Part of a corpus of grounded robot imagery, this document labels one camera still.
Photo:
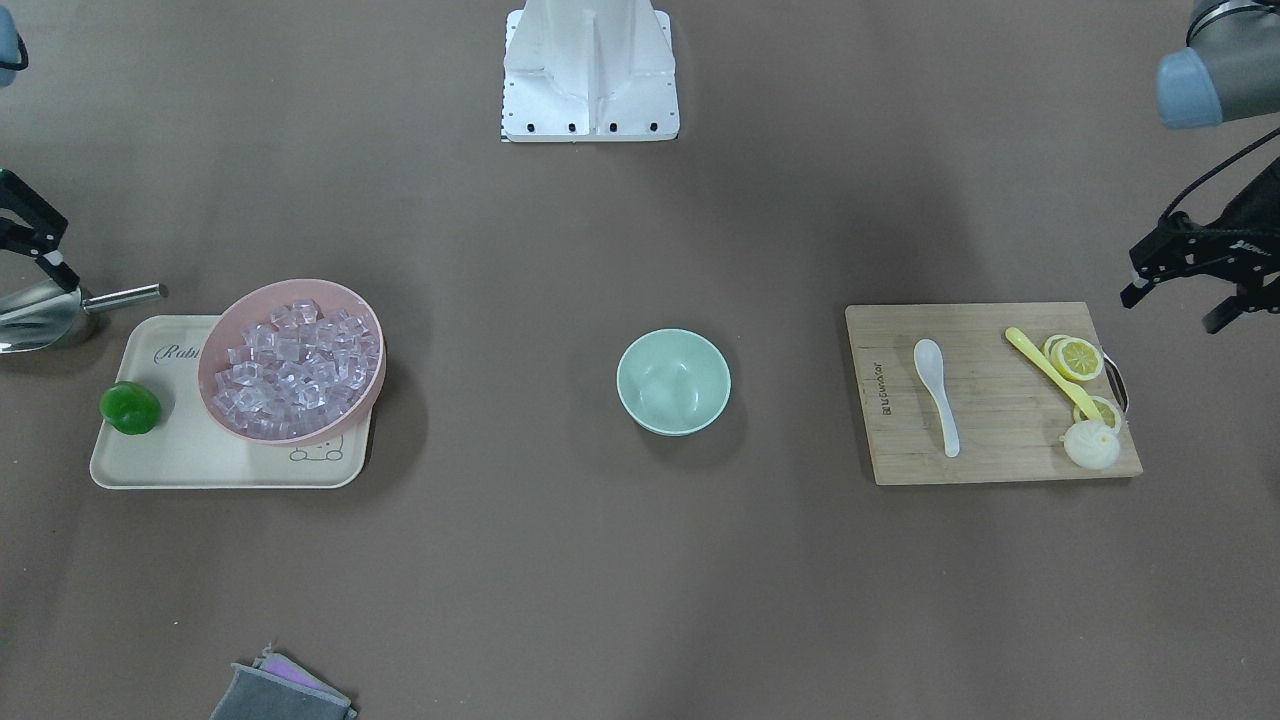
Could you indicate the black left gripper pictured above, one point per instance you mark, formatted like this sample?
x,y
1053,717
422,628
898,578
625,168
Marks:
x,y
1254,216

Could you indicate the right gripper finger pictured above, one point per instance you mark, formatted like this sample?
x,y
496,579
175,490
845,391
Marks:
x,y
37,234

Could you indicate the white ceramic spoon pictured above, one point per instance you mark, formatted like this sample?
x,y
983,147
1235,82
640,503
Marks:
x,y
930,366

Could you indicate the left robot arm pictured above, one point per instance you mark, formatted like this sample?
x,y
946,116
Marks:
x,y
1226,71

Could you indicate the stainless steel ice scoop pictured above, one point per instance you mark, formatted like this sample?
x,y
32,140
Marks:
x,y
46,317

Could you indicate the pile of clear ice cubes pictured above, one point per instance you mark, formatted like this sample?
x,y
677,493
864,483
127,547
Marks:
x,y
295,371

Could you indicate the pink bowl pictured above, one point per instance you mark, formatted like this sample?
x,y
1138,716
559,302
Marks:
x,y
258,302

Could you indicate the mint green bowl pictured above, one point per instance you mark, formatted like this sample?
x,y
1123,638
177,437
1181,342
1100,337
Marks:
x,y
673,382

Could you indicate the lemon slices stack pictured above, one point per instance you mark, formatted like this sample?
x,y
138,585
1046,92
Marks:
x,y
1074,358

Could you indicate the green lime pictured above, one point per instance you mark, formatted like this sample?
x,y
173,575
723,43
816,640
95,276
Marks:
x,y
130,408

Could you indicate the bamboo cutting board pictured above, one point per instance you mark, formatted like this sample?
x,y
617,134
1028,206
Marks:
x,y
1010,417

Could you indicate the cream plastic tray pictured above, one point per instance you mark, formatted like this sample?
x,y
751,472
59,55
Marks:
x,y
187,449

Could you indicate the grey folded cloth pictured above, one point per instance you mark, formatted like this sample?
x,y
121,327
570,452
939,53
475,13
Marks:
x,y
274,686

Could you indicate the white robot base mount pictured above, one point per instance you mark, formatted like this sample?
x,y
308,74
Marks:
x,y
589,71

